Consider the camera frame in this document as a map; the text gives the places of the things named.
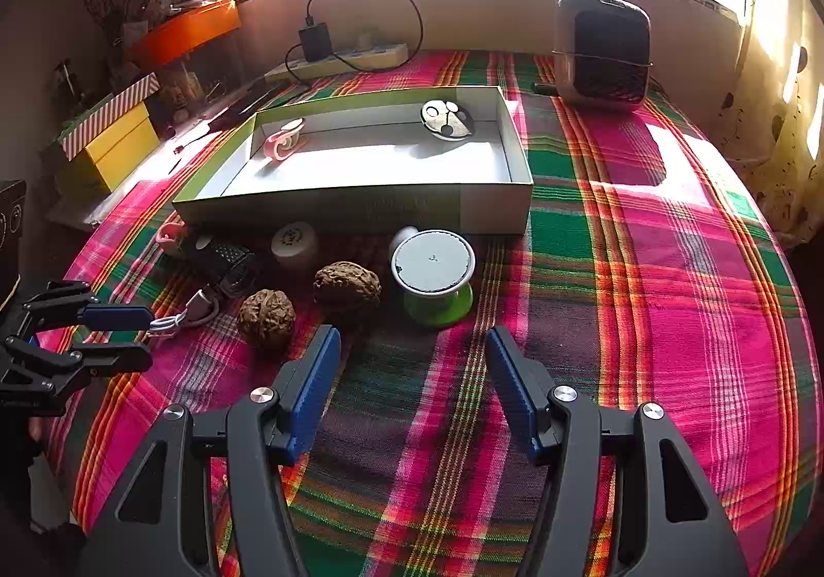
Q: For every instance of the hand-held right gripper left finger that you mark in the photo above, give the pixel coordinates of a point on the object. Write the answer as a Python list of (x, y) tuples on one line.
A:
[(312, 387)]

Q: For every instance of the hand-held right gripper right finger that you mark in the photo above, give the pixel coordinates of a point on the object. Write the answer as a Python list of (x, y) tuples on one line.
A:
[(512, 387)]

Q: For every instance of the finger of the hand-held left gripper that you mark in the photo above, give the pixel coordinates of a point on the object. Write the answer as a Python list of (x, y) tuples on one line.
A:
[(119, 317), (119, 358)]

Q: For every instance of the brown walnut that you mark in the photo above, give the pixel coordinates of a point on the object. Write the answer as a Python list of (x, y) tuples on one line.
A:
[(267, 316), (347, 287)]

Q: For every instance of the black grated device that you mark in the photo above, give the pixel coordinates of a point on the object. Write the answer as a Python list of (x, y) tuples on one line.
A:
[(222, 265)]

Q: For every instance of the green white frog stand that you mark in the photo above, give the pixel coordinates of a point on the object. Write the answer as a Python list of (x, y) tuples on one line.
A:
[(432, 277)]

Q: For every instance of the shallow cardboard box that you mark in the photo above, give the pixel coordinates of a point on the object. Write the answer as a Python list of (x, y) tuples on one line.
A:
[(380, 165)]

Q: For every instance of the white round jar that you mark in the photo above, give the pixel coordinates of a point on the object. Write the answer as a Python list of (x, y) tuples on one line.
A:
[(294, 243)]

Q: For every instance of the striped box lid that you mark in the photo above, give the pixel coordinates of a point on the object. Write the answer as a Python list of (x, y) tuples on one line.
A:
[(109, 114)]

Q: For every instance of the plaid blanket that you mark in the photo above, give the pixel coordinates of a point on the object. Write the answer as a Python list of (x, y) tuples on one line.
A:
[(644, 293)]

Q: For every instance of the glass jar with dark lid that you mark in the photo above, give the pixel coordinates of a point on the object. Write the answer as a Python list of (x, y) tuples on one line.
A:
[(64, 81)]

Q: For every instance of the grey egg-shaped object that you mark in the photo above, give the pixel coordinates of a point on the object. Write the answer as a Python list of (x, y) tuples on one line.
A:
[(403, 234)]

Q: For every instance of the orange box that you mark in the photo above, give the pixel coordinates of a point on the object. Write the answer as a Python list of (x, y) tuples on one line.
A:
[(186, 33)]

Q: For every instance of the small black cylinder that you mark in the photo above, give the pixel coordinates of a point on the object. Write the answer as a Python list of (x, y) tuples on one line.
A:
[(544, 89)]

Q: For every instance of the pale power strip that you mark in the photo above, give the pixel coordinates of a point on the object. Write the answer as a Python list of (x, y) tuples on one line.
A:
[(351, 60)]

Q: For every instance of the black charger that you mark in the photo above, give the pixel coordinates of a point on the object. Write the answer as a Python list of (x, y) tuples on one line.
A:
[(314, 41)]

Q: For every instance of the silver black space heater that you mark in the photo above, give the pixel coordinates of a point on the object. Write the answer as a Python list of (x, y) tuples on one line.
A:
[(604, 52)]

